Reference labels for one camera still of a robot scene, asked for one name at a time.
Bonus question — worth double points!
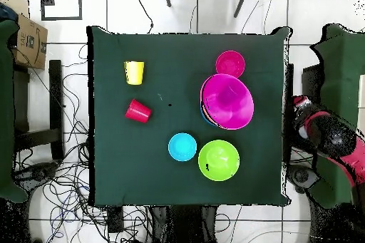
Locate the green bowl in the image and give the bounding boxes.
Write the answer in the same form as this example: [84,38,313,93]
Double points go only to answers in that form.
[197,139,241,182]

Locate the yellow cup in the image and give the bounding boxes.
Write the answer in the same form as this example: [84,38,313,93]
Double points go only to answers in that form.
[123,61,145,86]

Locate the small crimson bowl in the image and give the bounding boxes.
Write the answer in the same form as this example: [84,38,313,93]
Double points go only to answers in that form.
[215,50,246,78]

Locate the black power adapter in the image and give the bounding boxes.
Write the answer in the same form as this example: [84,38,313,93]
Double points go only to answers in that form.
[107,207,124,233]

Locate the green clothed side table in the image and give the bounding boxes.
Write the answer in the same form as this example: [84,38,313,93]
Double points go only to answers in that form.
[0,19,29,204]
[309,23,365,210]

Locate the tangle of cables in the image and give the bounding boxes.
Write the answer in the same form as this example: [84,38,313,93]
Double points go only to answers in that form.
[14,44,149,243]

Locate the black cable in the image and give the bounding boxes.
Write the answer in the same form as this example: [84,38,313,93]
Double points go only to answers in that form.
[133,0,155,34]

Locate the large pink bowl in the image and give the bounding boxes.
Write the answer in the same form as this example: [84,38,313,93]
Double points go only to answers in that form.
[200,73,255,130]

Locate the black chair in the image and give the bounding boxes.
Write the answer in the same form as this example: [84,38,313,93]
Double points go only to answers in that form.
[301,64,324,104]

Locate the small light blue bowl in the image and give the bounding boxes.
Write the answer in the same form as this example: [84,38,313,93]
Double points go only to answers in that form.
[168,133,197,162]

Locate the red cup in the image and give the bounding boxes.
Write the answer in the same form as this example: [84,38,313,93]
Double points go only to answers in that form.
[124,98,153,124]

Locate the cardboard box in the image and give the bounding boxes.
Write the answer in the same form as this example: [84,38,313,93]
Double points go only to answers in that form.
[11,13,48,71]

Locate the dark green tablecloth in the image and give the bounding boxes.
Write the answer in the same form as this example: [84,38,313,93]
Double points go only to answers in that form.
[86,25,293,207]

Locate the black pedestal leg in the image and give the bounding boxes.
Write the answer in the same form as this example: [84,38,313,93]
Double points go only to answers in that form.
[286,164,319,191]
[14,162,59,187]

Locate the black stool frame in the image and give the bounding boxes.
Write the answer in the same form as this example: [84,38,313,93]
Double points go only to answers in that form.
[12,59,65,161]

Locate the large blue bowl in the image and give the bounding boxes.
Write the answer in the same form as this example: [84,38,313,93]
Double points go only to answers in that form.
[200,103,215,128]

